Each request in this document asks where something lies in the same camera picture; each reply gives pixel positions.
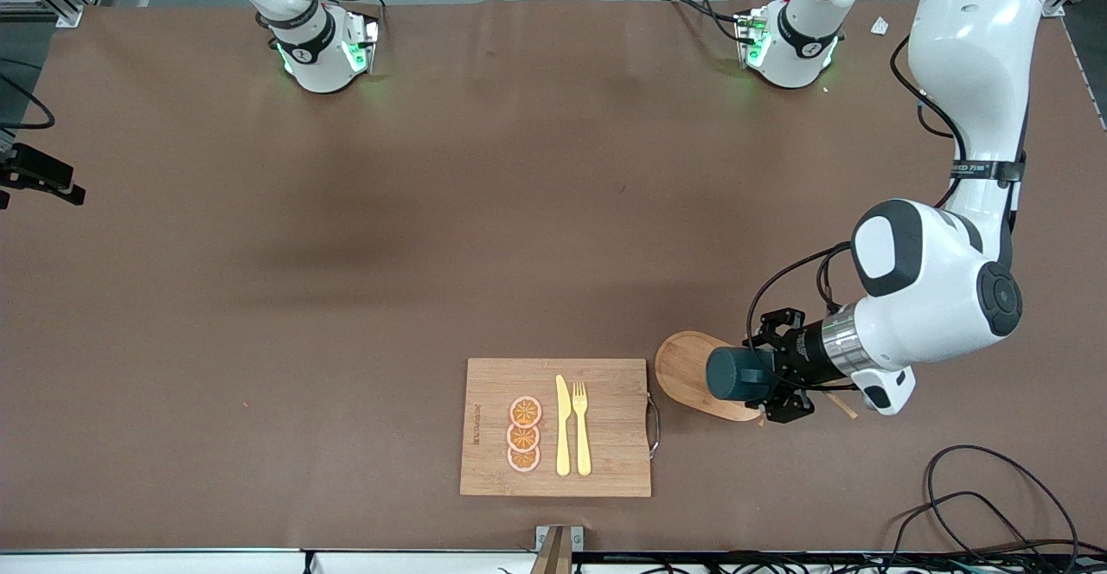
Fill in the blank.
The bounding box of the dark green cup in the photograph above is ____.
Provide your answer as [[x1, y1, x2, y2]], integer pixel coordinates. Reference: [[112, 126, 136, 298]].
[[706, 347, 779, 402]]

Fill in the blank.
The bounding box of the wooden cup rack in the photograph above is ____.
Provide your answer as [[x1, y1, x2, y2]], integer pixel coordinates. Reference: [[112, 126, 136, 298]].
[[655, 330, 859, 424]]

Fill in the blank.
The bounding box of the bamboo cutting board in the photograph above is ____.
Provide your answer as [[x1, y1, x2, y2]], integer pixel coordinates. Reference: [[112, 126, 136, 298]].
[[459, 358, 661, 498]]

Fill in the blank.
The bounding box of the yellow plastic fork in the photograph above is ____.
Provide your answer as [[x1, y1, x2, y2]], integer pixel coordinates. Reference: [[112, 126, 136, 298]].
[[572, 381, 592, 477]]

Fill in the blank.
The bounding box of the yellow plastic knife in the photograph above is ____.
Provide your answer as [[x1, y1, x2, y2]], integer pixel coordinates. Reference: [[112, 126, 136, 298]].
[[555, 374, 573, 477]]

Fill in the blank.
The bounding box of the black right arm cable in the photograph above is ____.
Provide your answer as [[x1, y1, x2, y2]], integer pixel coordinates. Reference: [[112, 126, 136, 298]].
[[0, 73, 55, 133]]

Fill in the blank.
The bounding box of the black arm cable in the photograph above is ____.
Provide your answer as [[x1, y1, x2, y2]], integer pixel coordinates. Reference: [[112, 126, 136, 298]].
[[745, 34, 968, 359], [0, 73, 55, 133]]

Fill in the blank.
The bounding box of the black looped cable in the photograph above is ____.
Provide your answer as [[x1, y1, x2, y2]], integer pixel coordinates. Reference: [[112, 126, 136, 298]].
[[891, 492, 1039, 558], [924, 444, 1082, 574]]

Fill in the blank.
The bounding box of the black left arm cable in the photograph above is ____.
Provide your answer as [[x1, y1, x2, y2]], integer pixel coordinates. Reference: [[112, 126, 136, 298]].
[[745, 34, 968, 359]]

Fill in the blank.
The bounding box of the metal mounting bracket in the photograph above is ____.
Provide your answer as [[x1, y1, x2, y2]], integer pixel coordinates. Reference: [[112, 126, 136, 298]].
[[534, 525, 585, 574]]

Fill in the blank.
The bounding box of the white table edge rail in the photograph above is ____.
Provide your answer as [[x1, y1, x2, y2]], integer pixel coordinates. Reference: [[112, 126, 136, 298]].
[[0, 546, 1107, 574]]

